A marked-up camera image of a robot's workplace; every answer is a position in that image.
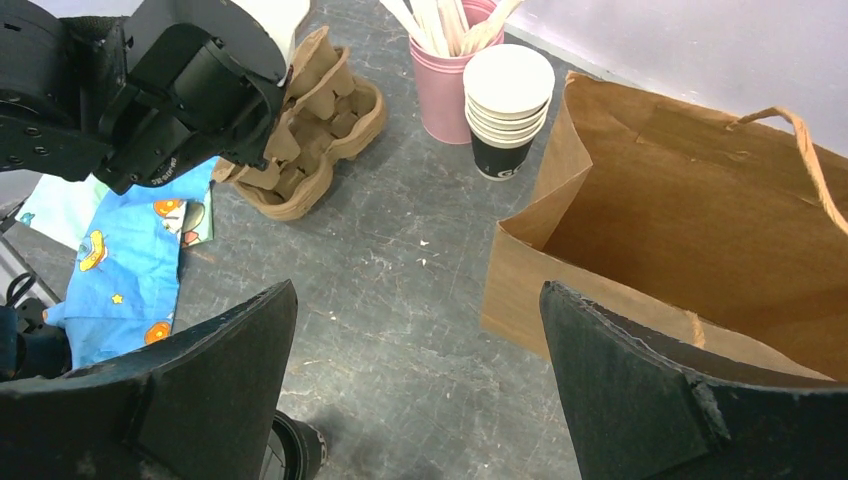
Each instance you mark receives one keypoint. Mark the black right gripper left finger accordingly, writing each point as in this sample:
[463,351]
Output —
[196,405]

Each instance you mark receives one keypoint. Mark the brown paper takeout bag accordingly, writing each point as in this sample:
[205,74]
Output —
[719,231]

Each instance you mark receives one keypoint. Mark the wooden stirrers in wrappers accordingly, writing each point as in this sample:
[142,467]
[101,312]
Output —
[443,29]

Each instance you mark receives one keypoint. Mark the pink metal utensil cup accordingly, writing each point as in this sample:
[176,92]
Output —
[440,88]

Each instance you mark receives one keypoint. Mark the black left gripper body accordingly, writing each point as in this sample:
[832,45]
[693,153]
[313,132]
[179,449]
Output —
[141,99]

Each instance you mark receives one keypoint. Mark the blue patterned cloth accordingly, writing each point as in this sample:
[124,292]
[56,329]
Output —
[122,294]

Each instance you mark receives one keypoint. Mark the green patterned cloth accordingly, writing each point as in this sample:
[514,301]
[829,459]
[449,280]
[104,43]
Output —
[62,210]

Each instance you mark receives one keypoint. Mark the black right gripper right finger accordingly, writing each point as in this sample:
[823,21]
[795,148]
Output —
[642,405]

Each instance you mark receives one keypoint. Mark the brown cardboard cup carriers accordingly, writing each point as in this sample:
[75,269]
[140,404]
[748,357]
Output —
[329,114]

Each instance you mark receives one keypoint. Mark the stack of paper cups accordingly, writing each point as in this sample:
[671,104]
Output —
[508,90]

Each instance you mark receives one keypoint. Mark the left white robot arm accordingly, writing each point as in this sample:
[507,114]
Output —
[142,99]

